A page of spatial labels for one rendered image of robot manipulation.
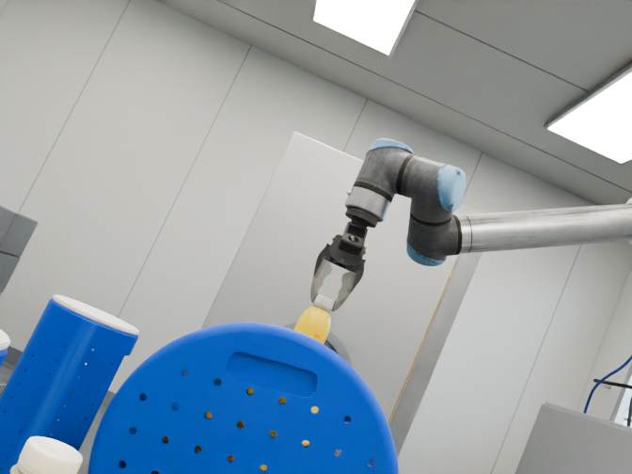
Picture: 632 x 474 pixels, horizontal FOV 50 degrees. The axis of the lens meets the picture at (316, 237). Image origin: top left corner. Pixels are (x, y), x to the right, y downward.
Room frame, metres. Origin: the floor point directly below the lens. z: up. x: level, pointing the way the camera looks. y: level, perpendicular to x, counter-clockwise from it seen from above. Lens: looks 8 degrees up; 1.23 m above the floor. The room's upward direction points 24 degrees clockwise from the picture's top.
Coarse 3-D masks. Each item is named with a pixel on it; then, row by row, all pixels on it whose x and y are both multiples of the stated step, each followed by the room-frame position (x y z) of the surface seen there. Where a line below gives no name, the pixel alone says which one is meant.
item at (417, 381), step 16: (464, 256) 2.03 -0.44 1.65; (480, 256) 2.03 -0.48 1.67; (464, 272) 2.03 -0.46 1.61; (448, 288) 2.03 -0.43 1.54; (464, 288) 2.03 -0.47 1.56; (448, 304) 2.03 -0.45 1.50; (432, 320) 2.05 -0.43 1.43; (448, 320) 2.03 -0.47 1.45; (432, 336) 2.03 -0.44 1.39; (448, 336) 2.03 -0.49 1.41; (432, 352) 2.03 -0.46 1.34; (416, 368) 2.03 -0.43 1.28; (432, 368) 2.03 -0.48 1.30; (416, 384) 2.03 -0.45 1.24; (400, 400) 2.03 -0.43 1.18; (416, 400) 2.03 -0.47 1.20; (400, 416) 2.03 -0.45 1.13; (400, 432) 2.03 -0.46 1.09; (400, 448) 2.03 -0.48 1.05
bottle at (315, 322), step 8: (320, 304) 1.38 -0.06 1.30; (304, 312) 1.39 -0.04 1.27; (312, 312) 1.37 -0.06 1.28; (320, 312) 1.37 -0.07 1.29; (304, 320) 1.37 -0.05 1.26; (312, 320) 1.37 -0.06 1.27; (320, 320) 1.37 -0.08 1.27; (328, 320) 1.38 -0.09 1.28; (296, 328) 1.38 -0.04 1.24; (304, 328) 1.37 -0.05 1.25; (312, 328) 1.36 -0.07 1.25; (320, 328) 1.37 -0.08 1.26; (328, 328) 1.38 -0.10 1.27; (312, 336) 1.37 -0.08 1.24; (320, 336) 1.37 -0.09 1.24
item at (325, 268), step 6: (324, 264) 1.39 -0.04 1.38; (330, 264) 1.39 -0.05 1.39; (318, 270) 1.39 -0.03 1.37; (324, 270) 1.39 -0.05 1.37; (330, 270) 1.39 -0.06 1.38; (318, 276) 1.39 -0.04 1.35; (324, 276) 1.39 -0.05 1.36; (312, 282) 1.40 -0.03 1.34; (318, 282) 1.39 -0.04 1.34; (312, 288) 1.40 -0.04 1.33; (318, 288) 1.39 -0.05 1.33; (312, 294) 1.40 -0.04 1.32; (312, 300) 1.40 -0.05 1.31
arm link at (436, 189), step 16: (416, 160) 1.35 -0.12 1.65; (432, 160) 1.35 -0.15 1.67; (400, 176) 1.35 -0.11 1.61; (416, 176) 1.34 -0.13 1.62; (432, 176) 1.32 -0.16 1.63; (448, 176) 1.31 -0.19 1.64; (464, 176) 1.34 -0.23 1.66; (400, 192) 1.38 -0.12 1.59; (416, 192) 1.35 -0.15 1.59; (432, 192) 1.33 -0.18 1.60; (448, 192) 1.31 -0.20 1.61; (416, 208) 1.38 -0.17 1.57; (432, 208) 1.35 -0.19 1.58; (448, 208) 1.34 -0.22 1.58
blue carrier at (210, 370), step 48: (192, 336) 0.64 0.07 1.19; (240, 336) 0.64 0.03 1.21; (288, 336) 0.64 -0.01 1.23; (144, 384) 0.64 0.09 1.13; (192, 384) 0.64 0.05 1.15; (240, 384) 0.64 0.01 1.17; (288, 384) 0.64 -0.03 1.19; (336, 384) 0.63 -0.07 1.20; (144, 432) 0.64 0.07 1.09; (192, 432) 0.64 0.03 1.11; (240, 432) 0.64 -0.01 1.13; (288, 432) 0.63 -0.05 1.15; (336, 432) 0.63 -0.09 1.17; (384, 432) 0.63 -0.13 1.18
